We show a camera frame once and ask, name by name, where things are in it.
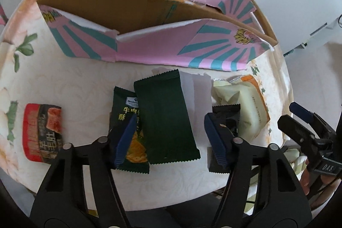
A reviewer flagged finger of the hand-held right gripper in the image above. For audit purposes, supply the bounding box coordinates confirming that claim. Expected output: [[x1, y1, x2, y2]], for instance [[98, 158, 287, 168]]
[[289, 102, 334, 138], [277, 115, 321, 154]]

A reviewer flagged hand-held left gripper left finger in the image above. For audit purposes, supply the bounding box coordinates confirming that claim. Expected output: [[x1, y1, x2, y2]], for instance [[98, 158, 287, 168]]
[[29, 114, 138, 228]]

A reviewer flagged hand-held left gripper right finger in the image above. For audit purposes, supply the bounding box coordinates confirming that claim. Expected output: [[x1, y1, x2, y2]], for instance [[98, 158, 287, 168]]
[[204, 113, 313, 228]]

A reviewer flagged black snack packet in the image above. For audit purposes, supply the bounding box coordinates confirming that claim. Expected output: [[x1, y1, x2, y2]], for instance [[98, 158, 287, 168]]
[[204, 104, 241, 174]]

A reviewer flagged printed dark green snack packet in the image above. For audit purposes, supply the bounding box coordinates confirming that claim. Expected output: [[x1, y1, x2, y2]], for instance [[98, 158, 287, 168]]
[[108, 86, 150, 174]]

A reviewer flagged pale green orange snack packet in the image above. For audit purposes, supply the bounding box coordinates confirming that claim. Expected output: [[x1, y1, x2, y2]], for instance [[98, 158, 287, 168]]
[[212, 74, 270, 141]]

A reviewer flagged plain dark green snack packet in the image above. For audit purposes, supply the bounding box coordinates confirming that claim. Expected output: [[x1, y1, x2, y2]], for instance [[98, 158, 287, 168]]
[[133, 69, 201, 165]]

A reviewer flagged red snack packet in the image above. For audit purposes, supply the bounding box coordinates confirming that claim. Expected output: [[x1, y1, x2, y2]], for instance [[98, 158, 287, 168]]
[[22, 103, 65, 164]]

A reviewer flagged pink printed cardboard box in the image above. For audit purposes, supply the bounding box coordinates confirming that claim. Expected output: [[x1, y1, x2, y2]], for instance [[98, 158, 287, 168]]
[[36, 0, 278, 72]]

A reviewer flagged person's right hand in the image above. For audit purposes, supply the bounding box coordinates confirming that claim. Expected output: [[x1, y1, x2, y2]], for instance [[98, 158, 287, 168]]
[[301, 159, 342, 206]]

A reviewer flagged white paper slip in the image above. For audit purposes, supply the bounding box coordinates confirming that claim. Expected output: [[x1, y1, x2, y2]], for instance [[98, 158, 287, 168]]
[[152, 66, 214, 143]]

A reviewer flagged floral tablecloth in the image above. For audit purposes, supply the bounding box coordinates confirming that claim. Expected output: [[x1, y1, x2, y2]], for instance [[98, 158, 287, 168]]
[[0, 0, 294, 215]]

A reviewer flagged white cabinet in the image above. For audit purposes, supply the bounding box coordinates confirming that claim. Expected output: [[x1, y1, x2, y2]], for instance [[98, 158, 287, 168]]
[[246, 0, 342, 55]]

